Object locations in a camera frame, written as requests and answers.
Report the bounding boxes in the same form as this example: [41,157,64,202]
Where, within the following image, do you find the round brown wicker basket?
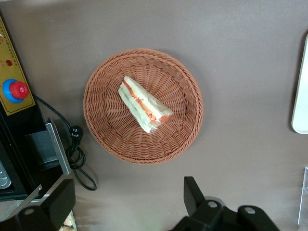
[83,49,204,166]

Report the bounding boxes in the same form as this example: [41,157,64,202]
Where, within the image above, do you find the black machine housing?
[0,105,73,202]

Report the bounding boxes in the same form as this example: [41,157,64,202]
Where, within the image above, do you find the black power cable with plug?
[32,93,98,192]

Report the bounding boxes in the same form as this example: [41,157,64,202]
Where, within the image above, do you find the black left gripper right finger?
[169,177,280,231]

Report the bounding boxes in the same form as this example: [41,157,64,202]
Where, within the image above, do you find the gold control panel box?
[0,14,37,116]

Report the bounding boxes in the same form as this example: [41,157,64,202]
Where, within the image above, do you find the plastic-wrapped triangle sandwich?
[117,76,174,134]

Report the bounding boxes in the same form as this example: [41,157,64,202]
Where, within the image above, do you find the clear acrylic stand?
[297,167,308,226]

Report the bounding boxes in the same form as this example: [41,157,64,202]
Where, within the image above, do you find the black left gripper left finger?
[15,179,77,231]

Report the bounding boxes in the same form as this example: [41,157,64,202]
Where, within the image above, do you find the grey metal bracket plate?
[45,122,72,176]

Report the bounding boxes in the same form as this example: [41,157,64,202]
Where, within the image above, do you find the white plastic tray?
[291,33,308,134]

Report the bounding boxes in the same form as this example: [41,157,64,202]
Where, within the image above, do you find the red emergency stop button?
[2,78,30,103]

